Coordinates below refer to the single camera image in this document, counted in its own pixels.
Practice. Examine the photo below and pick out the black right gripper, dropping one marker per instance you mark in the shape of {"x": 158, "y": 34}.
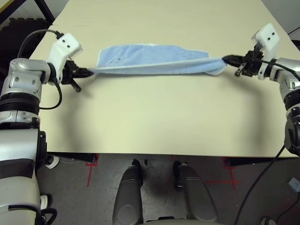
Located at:
{"x": 253, "y": 63}

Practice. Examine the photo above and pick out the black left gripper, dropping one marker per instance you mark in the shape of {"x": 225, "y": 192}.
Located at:
{"x": 69, "y": 72}

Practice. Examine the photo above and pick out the light blue embroidered towel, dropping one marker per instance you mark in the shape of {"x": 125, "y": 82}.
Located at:
{"x": 152, "y": 58}

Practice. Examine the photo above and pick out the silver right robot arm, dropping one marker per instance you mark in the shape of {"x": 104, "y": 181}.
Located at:
{"x": 290, "y": 82}

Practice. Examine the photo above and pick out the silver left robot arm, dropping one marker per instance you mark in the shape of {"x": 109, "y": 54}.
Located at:
{"x": 21, "y": 77}

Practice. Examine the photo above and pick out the black-framed side table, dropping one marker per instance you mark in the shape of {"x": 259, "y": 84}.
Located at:
{"x": 47, "y": 9}

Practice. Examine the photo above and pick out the black table foot bar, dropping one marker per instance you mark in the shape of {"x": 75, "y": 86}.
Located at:
{"x": 253, "y": 161}
{"x": 75, "y": 157}

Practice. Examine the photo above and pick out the small grey floor box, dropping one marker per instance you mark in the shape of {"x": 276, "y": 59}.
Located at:
{"x": 294, "y": 184}

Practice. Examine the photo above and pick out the grey robot right leg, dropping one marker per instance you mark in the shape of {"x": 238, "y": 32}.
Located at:
{"x": 197, "y": 199}

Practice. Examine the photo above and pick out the white blue sneaker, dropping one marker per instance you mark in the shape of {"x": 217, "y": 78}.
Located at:
{"x": 268, "y": 221}

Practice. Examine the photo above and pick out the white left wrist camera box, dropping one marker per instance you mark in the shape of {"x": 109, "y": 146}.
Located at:
{"x": 65, "y": 44}

